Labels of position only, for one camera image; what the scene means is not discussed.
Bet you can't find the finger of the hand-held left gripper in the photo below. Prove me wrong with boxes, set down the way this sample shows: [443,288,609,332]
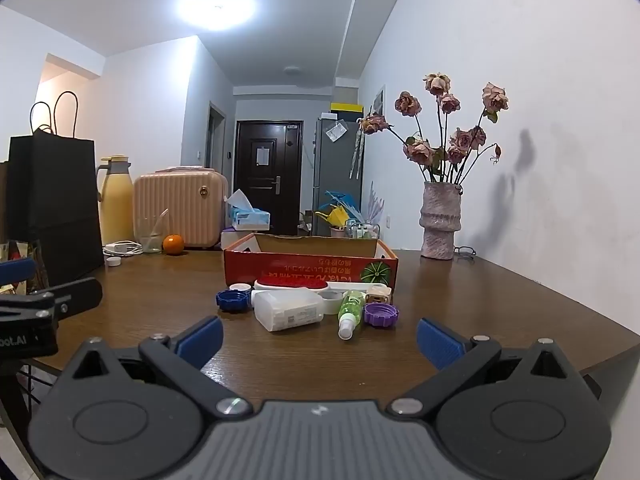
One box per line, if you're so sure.
[0,277,103,319]
[0,258,37,282]

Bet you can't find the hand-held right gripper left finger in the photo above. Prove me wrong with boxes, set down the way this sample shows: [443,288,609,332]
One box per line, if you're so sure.
[60,316,253,420]

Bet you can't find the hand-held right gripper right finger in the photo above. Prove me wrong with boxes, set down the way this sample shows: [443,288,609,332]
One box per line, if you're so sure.
[387,317,583,418]

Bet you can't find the blue ridged cap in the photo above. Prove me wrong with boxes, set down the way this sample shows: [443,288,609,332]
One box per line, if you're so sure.
[216,287,252,313]

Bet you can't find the purple ridged cap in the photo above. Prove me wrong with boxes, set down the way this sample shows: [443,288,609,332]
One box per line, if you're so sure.
[364,302,400,329]

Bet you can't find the translucent plastic container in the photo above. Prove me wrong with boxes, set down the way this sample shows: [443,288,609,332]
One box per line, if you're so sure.
[253,291,325,332]

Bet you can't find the green spray bottle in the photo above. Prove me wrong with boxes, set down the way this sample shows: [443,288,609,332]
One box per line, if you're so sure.
[337,290,367,341]

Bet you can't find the red and white lint brush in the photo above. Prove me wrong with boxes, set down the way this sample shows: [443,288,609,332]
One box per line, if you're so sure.
[254,275,331,292]

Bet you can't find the red printed cardboard box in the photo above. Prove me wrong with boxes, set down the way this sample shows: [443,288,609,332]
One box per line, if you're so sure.
[223,232,399,293]

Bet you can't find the black paper bag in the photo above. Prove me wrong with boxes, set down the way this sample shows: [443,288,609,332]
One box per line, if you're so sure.
[5,91,105,286]

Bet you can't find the clear glass cup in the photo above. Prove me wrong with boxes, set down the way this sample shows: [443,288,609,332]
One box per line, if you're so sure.
[134,215,166,254]

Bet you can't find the yellow thermos jug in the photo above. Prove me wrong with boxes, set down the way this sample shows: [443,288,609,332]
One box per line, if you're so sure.
[96,156,135,247]

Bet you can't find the pink ribbed vase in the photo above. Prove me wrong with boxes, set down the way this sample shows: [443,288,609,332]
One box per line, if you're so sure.
[420,181,463,261]

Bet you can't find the blue tissue pack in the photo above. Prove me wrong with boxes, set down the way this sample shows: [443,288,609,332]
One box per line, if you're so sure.
[225,189,271,232]

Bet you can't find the pink ribbed suitcase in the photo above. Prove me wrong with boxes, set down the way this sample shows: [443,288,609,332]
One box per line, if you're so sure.
[133,167,229,251]

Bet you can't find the yellow watering can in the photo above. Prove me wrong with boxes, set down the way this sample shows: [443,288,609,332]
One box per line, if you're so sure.
[315,206,348,228]

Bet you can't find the dark brown entrance door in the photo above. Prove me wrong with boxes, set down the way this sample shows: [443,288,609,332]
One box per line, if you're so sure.
[235,120,304,237]

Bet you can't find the blue folding rack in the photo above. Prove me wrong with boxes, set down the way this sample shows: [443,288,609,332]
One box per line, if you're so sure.
[322,190,361,216]

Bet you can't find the dried pink roses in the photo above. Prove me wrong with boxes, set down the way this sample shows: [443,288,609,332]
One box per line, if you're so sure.
[359,72,510,186]

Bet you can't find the grey refrigerator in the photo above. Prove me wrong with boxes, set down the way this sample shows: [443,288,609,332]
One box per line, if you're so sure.
[312,117,363,238]

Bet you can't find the hanging folded umbrellas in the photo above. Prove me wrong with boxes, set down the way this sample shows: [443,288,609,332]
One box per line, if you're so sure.
[350,127,365,180]

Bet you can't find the grey side door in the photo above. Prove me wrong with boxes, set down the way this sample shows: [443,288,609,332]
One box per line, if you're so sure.
[207,102,227,171]

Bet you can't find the yellow and black box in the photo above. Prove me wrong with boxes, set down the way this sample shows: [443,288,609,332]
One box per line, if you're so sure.
[330,101,363,122]

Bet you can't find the round ceiling light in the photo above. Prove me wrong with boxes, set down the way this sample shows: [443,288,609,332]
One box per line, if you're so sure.
[175,0,258,31]

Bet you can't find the white charger with cable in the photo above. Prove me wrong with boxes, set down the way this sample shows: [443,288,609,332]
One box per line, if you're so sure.
[102,241,143,258]

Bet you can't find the wire shelf with bottles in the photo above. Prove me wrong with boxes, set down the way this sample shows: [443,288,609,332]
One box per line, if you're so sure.
[345,217,383,241]

